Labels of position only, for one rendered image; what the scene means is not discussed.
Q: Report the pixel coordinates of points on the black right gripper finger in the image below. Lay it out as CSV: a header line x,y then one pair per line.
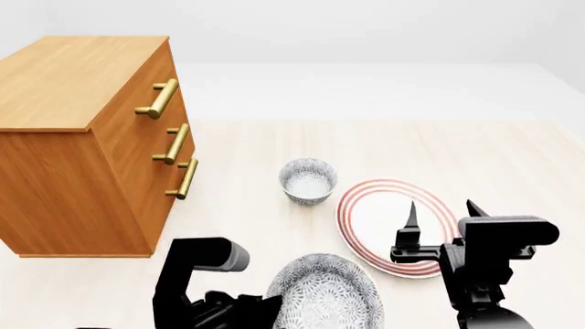
x,y
475,209
411,228

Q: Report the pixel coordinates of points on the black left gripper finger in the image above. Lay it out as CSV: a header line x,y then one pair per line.
x,y
275,308

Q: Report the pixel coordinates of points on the large patterned black white bowl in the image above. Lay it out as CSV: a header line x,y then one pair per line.
x,y
324,294

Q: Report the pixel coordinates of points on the small speckled black white bowl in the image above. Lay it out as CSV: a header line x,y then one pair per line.
x,y
307,183

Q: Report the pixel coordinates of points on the white plate with red rings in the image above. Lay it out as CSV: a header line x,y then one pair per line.
x,y
375,219

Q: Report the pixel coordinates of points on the wooden three-drawer cabinet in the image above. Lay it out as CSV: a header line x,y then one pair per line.
x,y
68,103

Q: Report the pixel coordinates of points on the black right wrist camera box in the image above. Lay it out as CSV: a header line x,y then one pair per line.
x,y
507,229

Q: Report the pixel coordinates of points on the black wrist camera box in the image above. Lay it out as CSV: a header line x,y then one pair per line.
x,y
507,229
201,253

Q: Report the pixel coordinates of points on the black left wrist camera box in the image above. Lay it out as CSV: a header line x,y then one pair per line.
x,y
201,253

